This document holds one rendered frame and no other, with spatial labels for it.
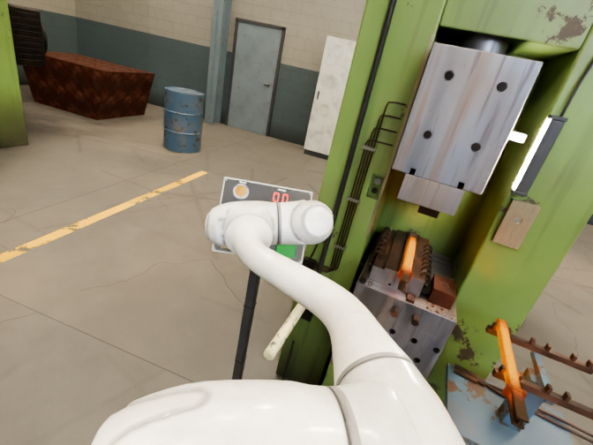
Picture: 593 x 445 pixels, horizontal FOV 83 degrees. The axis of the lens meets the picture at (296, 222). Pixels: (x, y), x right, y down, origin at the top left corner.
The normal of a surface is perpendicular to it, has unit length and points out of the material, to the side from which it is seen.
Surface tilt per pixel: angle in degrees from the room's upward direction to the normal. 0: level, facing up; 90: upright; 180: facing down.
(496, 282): 90
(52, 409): 0
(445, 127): 90
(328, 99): 90
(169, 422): 14
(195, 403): 20
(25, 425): 0
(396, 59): 90
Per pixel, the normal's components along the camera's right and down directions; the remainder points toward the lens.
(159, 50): -0.30, 0.36
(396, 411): 0.33, -0.88
